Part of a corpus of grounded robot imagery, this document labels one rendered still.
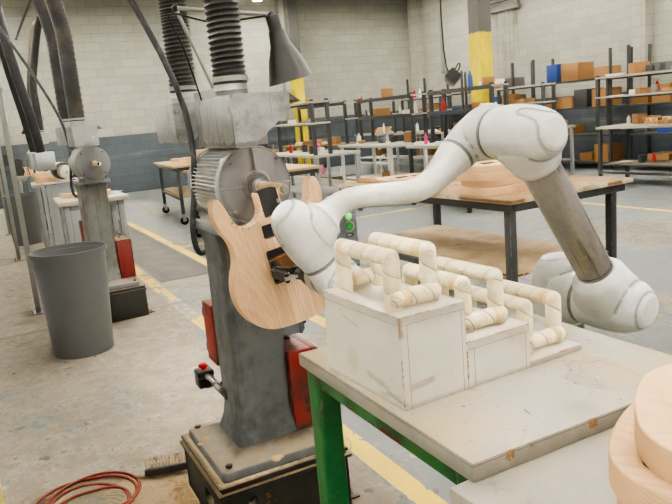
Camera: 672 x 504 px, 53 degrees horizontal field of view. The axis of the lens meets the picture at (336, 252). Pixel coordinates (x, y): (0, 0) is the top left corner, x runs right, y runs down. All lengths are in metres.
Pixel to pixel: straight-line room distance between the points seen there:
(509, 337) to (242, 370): 1.33
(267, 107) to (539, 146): 0.74
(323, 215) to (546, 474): 0.77
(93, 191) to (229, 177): 3.51
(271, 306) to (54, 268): 2.95
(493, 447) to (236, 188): 1.34
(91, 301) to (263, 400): 2.46
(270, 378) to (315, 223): 1.09
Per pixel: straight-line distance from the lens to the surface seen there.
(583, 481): 1.10
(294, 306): 1.97
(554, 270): 2.14
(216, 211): 1.86
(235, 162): 2.19
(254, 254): 1.90
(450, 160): 1.78
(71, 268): 4.73
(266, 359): 2.50
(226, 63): 2.05
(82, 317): 4.82
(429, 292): 1.23
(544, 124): 1.67
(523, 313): 1.43
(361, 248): 1.25
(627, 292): 2.01
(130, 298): 5.64
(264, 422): 2.58
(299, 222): 1.53
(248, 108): 1.90
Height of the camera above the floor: 1.45
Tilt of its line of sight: 11 degrees down
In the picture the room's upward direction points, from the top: 5 degrees counter-clockwise
